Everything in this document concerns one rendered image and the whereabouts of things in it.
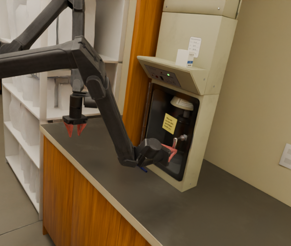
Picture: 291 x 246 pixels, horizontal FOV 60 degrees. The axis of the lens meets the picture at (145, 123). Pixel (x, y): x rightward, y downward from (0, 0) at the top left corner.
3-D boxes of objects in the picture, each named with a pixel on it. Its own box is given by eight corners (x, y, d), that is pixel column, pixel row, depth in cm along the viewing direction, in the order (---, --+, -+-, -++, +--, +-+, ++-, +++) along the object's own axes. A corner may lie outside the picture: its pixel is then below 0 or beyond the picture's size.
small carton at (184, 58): (180, 64, 105) (183, 49, 103) (192, 67, 102) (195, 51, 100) (175, 64, 101) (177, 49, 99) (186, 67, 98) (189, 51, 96)
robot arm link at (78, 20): (73, 5, 124) (71, -7, 114) (85, 7, 126) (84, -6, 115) (72, 92, 122) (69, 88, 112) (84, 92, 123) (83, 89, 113)
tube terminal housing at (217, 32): (169, 153, 156) (196, 20, 131) (213, 178, 134) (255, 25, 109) (138, 161, 140) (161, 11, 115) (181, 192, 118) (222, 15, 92)
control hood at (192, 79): (151, 77, 125) (155, 56, 121) (204, 95, 102) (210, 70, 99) (133, 77, 117) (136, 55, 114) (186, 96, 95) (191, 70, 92)
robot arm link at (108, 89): (84, 59, 74) (80, 81, 66) (103, 55, 74) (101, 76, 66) (121, 150, 104) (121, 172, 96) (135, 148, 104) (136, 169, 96)
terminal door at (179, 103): (140, 154, 138) (152, 81, 124) (181, 182, 117) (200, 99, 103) (139, 154, 137) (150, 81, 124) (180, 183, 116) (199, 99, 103)
